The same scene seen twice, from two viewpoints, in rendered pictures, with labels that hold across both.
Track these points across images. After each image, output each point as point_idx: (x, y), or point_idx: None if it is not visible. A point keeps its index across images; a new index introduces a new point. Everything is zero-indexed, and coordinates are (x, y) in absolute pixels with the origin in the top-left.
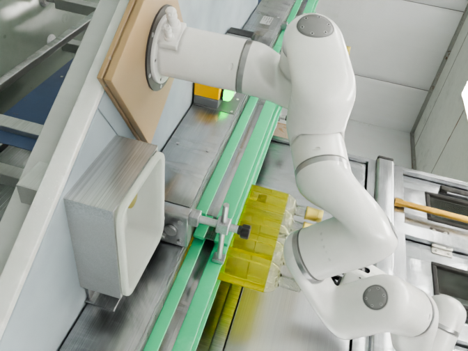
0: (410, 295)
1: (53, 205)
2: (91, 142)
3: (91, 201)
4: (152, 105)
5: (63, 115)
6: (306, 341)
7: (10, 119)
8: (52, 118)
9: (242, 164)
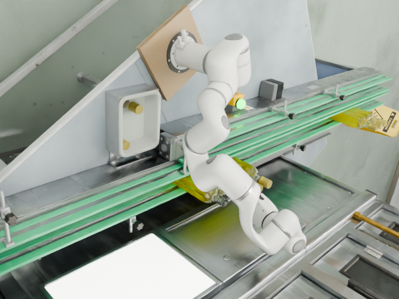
0: (227, 161)
1: (99, 91)
2: (127, 76)
3: (113, 94)
4: (171, 79)
5: None
6: (221, 244)
7: None
8: None
9: None
